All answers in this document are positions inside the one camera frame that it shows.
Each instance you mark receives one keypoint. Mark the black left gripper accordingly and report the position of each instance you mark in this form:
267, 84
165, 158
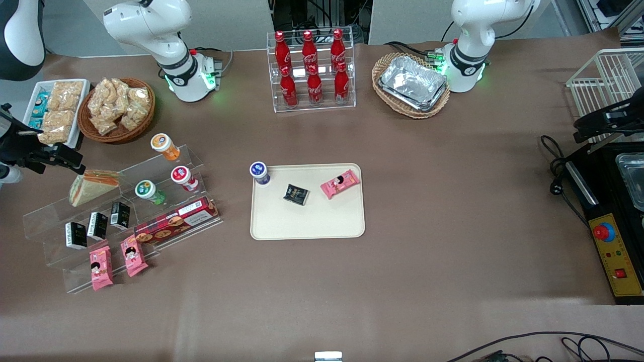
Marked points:
625, 113

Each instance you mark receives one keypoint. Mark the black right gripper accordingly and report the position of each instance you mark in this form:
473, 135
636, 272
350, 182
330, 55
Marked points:
16, 149

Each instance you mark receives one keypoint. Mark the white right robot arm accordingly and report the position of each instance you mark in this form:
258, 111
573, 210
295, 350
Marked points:
151, 25

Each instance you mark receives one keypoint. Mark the triangular wrapped sandwich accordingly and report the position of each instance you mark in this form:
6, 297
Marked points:
93, 187

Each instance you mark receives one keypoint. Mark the steel food tray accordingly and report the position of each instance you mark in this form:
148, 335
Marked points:
633, 181

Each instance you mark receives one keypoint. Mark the aluminium foil tray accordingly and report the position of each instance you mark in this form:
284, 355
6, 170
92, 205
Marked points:
412, 83

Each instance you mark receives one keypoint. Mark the beige plastic tray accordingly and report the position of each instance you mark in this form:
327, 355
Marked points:
307, 221

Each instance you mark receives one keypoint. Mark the rice cracker packet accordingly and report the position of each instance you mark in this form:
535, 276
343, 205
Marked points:
66, 95
59, 119
53, 134

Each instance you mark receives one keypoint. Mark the teal snack packet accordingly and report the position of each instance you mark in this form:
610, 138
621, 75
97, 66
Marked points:
35, 123
41, 104

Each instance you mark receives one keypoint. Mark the white rectangular snack dish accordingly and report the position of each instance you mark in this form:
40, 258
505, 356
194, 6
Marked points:
80, 108

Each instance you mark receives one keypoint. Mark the clear bag of puffed snacks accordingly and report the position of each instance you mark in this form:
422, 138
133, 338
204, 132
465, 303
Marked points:
104, 124
132, 103
99, 98

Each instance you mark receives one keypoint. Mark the dark brown wicker basket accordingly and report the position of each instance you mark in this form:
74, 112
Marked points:
115, 136

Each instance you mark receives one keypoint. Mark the clear acrylic stepped display shelf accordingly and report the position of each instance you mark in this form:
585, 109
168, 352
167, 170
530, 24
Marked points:
50, 216

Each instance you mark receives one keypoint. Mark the black sealing machine yellow panel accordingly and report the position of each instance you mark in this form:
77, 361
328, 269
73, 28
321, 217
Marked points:
604, 201

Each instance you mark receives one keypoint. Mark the small black drink carton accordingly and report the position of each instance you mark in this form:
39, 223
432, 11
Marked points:
120, 215
97, 226
76, 235

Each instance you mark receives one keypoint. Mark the green lid cup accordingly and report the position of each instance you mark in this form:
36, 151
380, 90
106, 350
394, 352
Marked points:
147, 191

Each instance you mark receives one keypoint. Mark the orange lid cup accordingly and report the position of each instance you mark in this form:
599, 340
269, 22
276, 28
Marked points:
163, 146

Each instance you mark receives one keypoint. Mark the pink snack pack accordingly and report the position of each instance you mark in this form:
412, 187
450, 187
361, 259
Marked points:
101, 269
134, 259
340, 184

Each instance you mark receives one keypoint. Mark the red lid cup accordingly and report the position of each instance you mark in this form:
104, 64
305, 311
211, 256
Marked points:
182, 177

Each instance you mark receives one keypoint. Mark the red cookie box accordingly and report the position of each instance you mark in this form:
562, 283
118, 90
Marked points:
176, 221

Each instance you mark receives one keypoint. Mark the blue lid cup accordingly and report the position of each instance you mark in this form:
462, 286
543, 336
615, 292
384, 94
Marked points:
259, 172

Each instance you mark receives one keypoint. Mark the light wicker basket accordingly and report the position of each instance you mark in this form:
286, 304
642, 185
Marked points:
382, 93

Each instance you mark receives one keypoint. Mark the red cola bottle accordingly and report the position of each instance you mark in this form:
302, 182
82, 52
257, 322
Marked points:
309, 49
289, 90
315, 88
341, 86
337, 48
282, 50

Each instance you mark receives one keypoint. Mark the black snack packet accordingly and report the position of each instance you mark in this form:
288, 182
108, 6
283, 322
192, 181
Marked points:
296, 194

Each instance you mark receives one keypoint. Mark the clear acrylic bottle rack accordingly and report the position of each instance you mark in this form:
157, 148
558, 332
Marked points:
314, 108

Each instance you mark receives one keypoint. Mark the aluminium frame structure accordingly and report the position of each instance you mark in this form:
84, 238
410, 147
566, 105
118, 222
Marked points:
611, 12

